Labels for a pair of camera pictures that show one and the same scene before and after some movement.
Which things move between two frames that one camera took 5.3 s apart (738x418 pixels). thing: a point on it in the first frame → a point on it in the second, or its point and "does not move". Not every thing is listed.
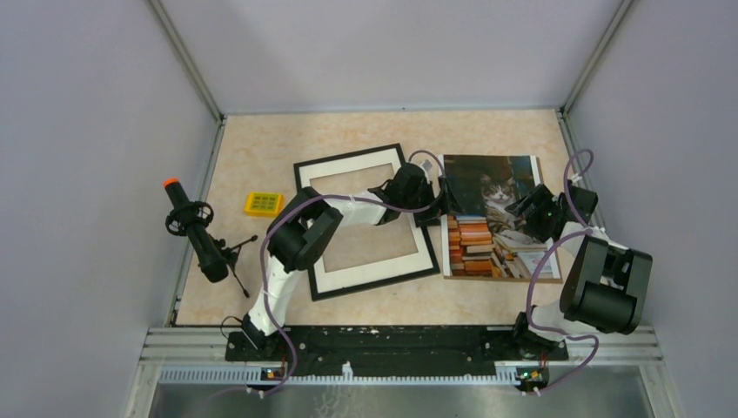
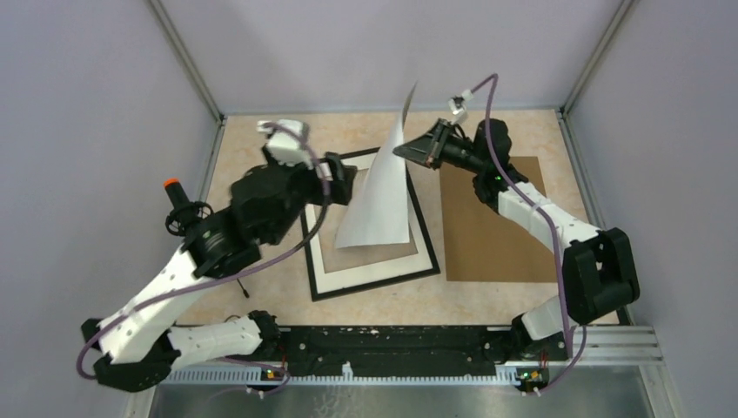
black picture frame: [379, 283] does not move
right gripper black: [540, 198] → [427, 149]
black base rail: [394, 351] does not move
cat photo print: [483, 239] → [379, 213]
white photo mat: [377, 271] does not move
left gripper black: [447, 204] → [339, 189]
